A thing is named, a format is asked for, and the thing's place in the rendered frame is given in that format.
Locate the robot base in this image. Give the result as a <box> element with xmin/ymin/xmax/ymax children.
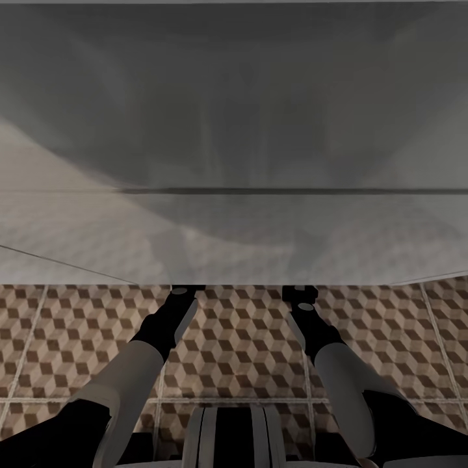
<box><xmin>114</xmin><ymin>432</ymin><xmax>361</xmax><ymax>468</ymax></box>

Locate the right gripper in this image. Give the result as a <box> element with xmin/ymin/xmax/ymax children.
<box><xmin>282</xmin><ymin>285</ymin><xmax>319</xmax><ymax>304</ymax></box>

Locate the robot trunk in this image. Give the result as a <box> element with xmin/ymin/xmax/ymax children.
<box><xmin>181</xmin><ymin>407</ymin><xmax>287</xmax><ymax>468</ymax></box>

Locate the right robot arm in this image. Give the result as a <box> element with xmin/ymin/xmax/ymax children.
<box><xmin>282</xmin><ymin>285</ymin><xmax>468</xmax><ymax>468</ymax></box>

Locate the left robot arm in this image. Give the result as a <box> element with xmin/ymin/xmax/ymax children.
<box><xmin>0</xmin><ymin>285</ymin><xmax>206</xmax><ymax>468</ymax></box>

